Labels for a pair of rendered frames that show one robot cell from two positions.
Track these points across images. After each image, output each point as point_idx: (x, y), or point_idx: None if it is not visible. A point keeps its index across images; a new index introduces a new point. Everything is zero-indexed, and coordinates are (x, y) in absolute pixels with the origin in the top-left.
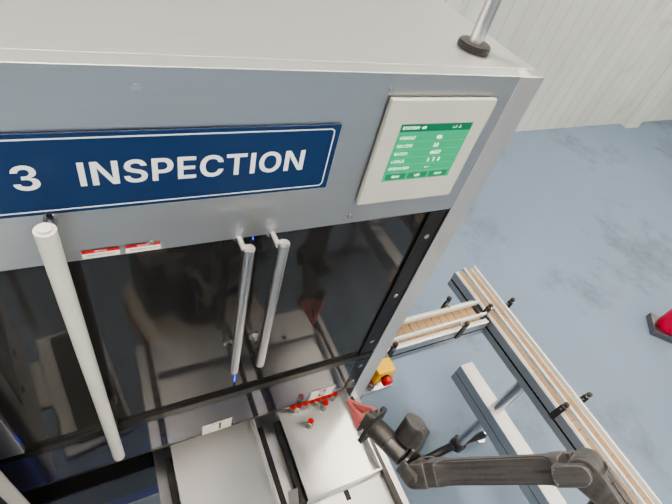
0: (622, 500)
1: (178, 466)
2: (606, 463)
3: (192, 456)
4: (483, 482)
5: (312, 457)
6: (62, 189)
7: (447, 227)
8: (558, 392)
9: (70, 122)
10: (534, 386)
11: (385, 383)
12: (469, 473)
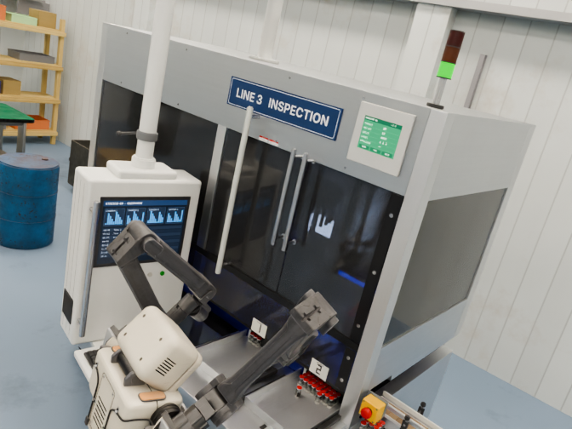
0: (307, 311)
1: (230, 343)
2: (331, 315)
3: (239, 346)
4: None
5: (276, 402)
6: (264, 106)
7: (404, 214)
8: None
9: (274, 85)
10: None
11: (362, 409)
12: None
